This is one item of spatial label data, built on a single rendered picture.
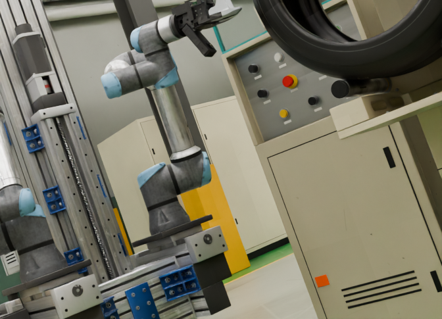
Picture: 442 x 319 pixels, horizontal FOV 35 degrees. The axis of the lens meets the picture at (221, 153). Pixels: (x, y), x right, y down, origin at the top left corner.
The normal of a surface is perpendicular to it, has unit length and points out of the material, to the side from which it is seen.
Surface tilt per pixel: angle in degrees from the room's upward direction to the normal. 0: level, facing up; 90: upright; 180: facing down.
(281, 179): 90
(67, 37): 90
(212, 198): 90
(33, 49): 90
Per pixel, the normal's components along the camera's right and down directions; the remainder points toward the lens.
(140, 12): 0.55, -0.26
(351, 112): -0.49, 0.11
